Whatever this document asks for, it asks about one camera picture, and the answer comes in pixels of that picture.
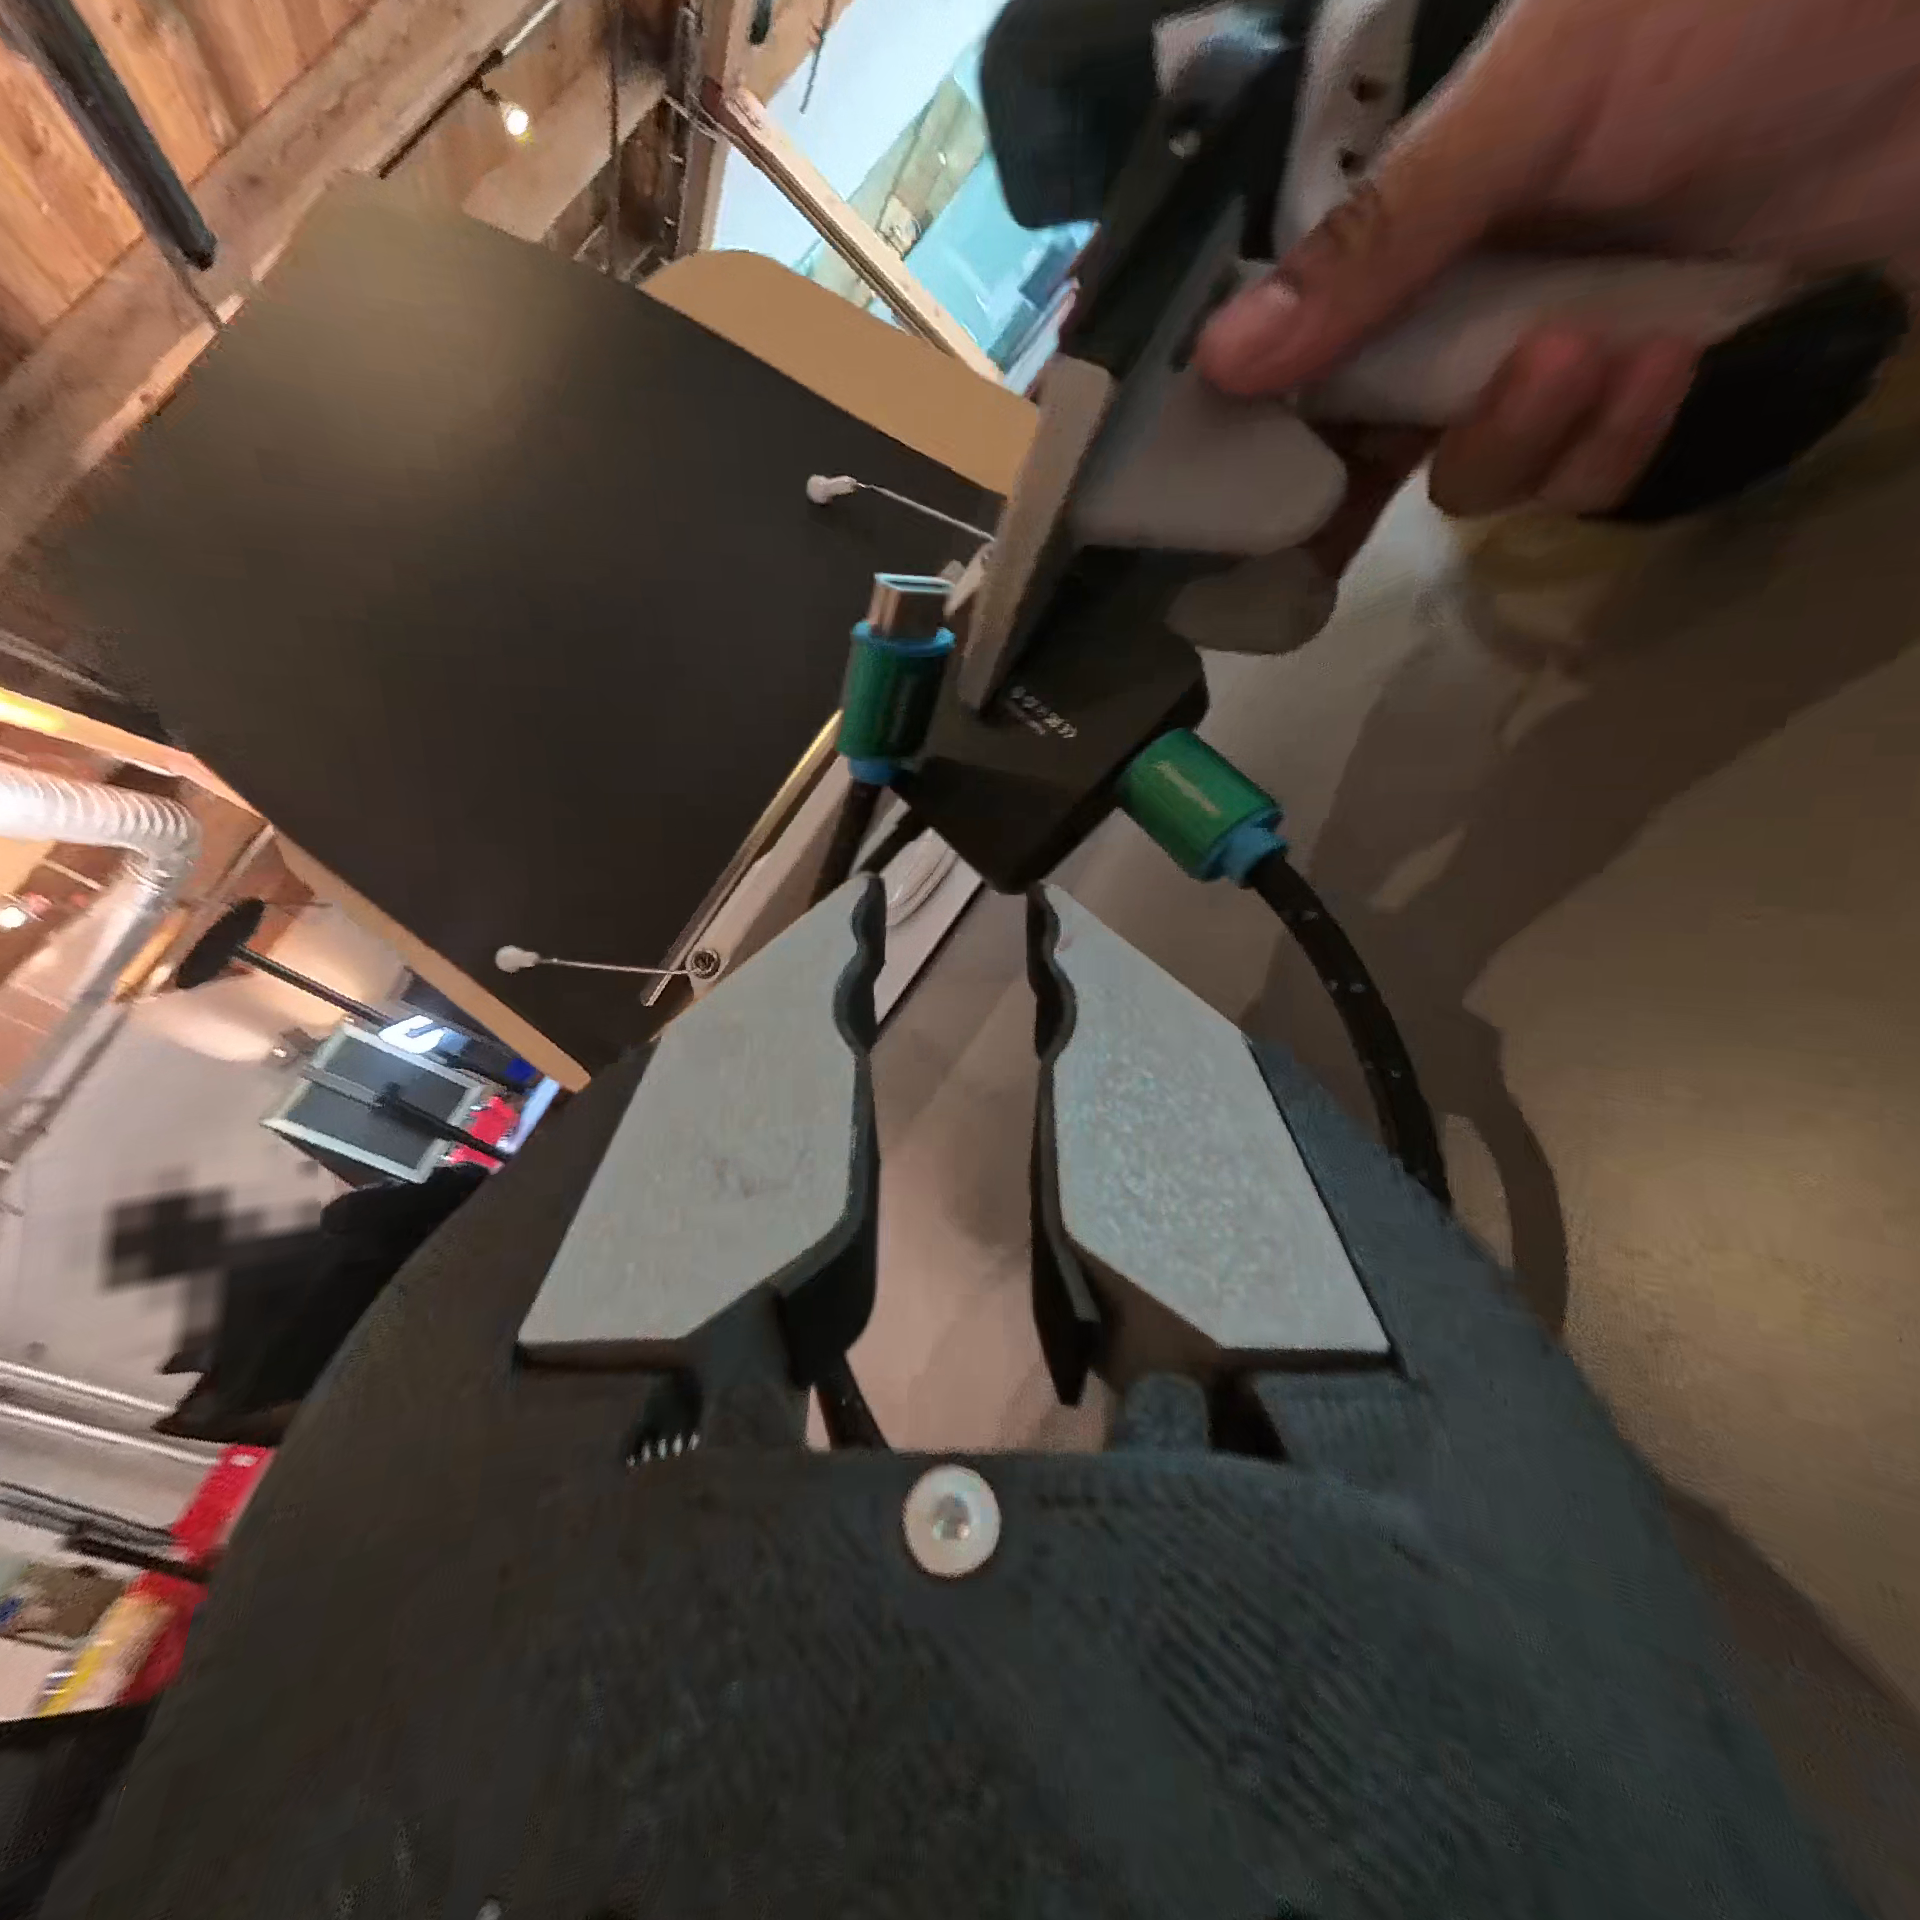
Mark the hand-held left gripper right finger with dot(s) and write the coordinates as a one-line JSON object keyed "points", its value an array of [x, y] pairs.
{"points": [[1201, 1184]]}

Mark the silver ventilation duct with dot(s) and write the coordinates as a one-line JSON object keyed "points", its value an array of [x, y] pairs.
{"points": [[90, 840]]}

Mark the black hdmi adapter hub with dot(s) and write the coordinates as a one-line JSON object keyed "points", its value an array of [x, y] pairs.
{"points": [[1049, 780]]}

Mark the person's right hand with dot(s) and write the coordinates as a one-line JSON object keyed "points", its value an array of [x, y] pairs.
{"points": [[1650, 136]]}

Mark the black floor lamp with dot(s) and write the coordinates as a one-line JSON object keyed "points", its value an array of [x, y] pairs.
{"points": [[217, 944]]}

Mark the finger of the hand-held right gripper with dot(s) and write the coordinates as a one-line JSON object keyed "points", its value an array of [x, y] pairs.
{"points": [[1260, 599], [1042, 510]]}

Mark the white board stand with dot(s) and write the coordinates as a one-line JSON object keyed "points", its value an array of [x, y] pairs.
{"points": [[931, 916]]}

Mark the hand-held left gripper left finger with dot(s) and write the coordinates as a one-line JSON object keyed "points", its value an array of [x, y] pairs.
{"points": [[705, 1184]]}

